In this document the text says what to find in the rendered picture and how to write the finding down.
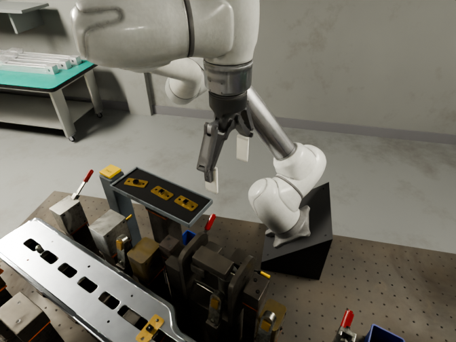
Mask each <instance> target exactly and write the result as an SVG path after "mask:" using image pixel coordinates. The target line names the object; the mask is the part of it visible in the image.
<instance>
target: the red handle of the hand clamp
mask: <svg viewBox="0 0 456 342"><path fill-rule="evenodd" d="M353 318H354V314H353V311H351V310H349V309H348V311H346V310H345V314H344V316H343V319H342V322H341V325H340V326H342V327H344V328H345V327H346V326H349V327H350V326H351V324H352V320H353Z"/></svg>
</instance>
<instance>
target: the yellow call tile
mask: <svg viewBox="0 0 456 342"><path fill-rule="evenodd" d="M119 172H121V168H118V167H116V166H114V165H112V164H110V165H109V166H107V167H106V168H104V169H103V170H101V171H100V174H101V175H103V176H105V177H107V178H112V177H113V176H115V175H116V174H118V173H119Z"/></svg>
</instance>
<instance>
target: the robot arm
mask: <svg viewBox="0 0 456 342"><path fill-rule="evenodd" d="M259 16H260V3H259V0H78V1H77V2H76V3H75V6H74V7H73V9H72V10H71V12H70V19H71V26H72V30H73V36H74V39H75V44H76V47H77V51H78V52H79V53H80V55H82V56H83V57H84V58H85V59H86V60H87V61H89V62H91V63H94V64H97V65H99V66H102V67H108V68H119V69H122V70H129V71H133V72H136V73H152V74H156V75H161V76H164V77H167V81H166V85H165V90H166V94H167V96H168V98H169V99H170V100H171V101H172V102H173V103H175V104H177V105H187V104H189V103H190V102H191V101H192V100H194V99H195V98H197V97H198V96H200V95H201V94H203V93H204V92H205V91H206V90H209V91H208V93H209V105H210V108H211V109H212V110H213V112H214V119H213V122H211V123H209V122H205V124H204V136H203V140H202V145H201V149H200V152H199V158H198V161H197V168H196V169H197V170H199V171H201V172H204V180H205V184H206V190H208V191H210V192H213V193H215V194H217V193H218V192H219V189H218V168H217V167H215V166H216V163H217V160H218V158H219V155H220V152H221V149H222V147H223V143H224V141H225V140H227V139H228V136H229V133H230V132H231V131H232V130H234V129H236V130H237V131H238V133H239V134H238V135H237V157H236V159H238V160H241V161H243V162H247V161H248V146H249V137H251V138H252V137H253V133H252V132H250V131H253V132H254V133H255V134H256V135H257V136H258V138H259V139H260V140H261V142H262V143H263V144H264V145H265V146H266V147H267V149H268V150H269V152H270V153H271V154H272V155H273V156H274V159H273V165H274V167H275V171H276V172H277V174H276V175H275V177H273V178H262V179H260V180H258V181H256V182H255V183H254V184H253V185H252V186H251V188H250V189H249V192H248V200H249V202H250V205H251V207H252V209H253V211H254V213H255V214H256V215H257V216H258V218H259V219H260V220H261V221H262V222H263V223H264V224H265V225H266V226H267V227H268V228H269V229H268V230H266V232H265V234H266V236H267V237H271V236H275V240H274V243H273V247H274V248H279V247H280V246H283V245H285V244H288V243H291V242H293V241H296V240H299V239H301V238H308V237H309V236H310V234H311V233H310V230H309V210H310V207H309V206H304V207H302V208H300V209H299V205H300V203H301V200H302V199H303V198H304V197H305V196H306V195H307V194H308V193H309V192H310V191H311V190H312V189H313V187H314V186H315V185H316V183H317V182H318V181H319V179H320V178H321V176H322V175H323V173H324V170H325V167H326V157H325V155H324V154H323V152H322V151H321V150H320V149H319V148H317V147H315V146H313V145H302V144H301V143H298V142H292V141H291V139H290V137H289V136H288V135H287V133H286V132H285V131H284V129H283V128H282V126H281V125H280V124H279V123H278V121H277V120H276V118H275V117H274V116H273V114H272V113H271V111H270V110H269V109H268V108H267V106H266V104H265V103H264V102H263V100H262V99H261V97H260V96H259V95H258V94H257V92H256V90H255V89H254V88H253V87H252V85H251V84H252V66H253V53H254V48H255V45H256V44H257V38H258V33H259ZM219 132H221V133H223V135H221V134H218V133H219ZM240 134H241V135H240Z"/></svg>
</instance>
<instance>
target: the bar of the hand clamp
mask: <svg viewBox="0 0 456 342"><path fill-rule="evenodd" d="M355 340H356V333H354V332H352V331H351V330H350V327H349V326H346V327H345V328H344V327H342V326H340V327H339V329H338V331H337V333H336V335H335V338H334V340H333V342H355Z"/></svg>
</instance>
